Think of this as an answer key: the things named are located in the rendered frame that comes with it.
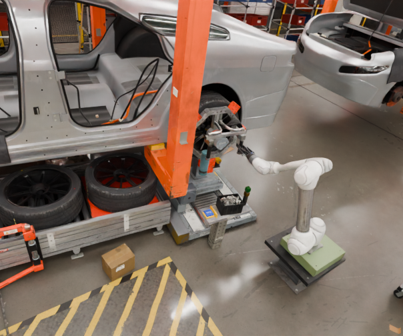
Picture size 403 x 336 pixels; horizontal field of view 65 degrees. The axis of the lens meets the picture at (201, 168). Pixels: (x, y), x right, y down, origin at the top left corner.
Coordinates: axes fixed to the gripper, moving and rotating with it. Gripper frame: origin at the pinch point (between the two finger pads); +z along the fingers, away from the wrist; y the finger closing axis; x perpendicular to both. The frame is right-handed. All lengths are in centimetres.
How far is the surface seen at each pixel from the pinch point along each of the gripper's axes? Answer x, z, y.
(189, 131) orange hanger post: 35, -16, -66
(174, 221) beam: -70, -9, -65
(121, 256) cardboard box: -65, -34, -124
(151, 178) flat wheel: -32, 17, -81
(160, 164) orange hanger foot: -15, 13, -74
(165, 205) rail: -45, -8, -76
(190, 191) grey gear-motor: -44, 0, -47
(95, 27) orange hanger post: 37, 258, -74
